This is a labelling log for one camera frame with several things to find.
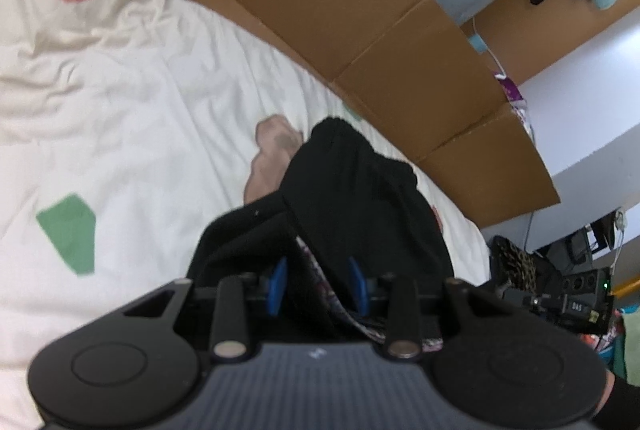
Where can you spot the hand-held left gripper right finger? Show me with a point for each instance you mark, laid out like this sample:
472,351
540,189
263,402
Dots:
359,285

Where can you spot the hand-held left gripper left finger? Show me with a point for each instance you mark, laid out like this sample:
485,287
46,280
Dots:
276,285

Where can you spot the floral patterned cloth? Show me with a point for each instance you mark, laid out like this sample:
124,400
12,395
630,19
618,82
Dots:
325,285

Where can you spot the black shorts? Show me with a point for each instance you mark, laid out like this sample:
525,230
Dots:
360,205

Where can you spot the black power strip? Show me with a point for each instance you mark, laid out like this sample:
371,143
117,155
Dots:
585,282

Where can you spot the leopard print cloth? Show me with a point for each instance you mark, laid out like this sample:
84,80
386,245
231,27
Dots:
520,260

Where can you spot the teal patterned garment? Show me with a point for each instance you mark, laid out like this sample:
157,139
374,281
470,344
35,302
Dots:
631,350

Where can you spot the purple white plastic bag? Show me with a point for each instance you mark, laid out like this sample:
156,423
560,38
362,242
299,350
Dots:
510,90

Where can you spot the white printed bedsheet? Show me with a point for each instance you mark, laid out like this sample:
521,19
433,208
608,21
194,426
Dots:
125,110

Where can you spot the brown cardboard sheet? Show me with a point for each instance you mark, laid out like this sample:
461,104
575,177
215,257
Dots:
350,10
550,35

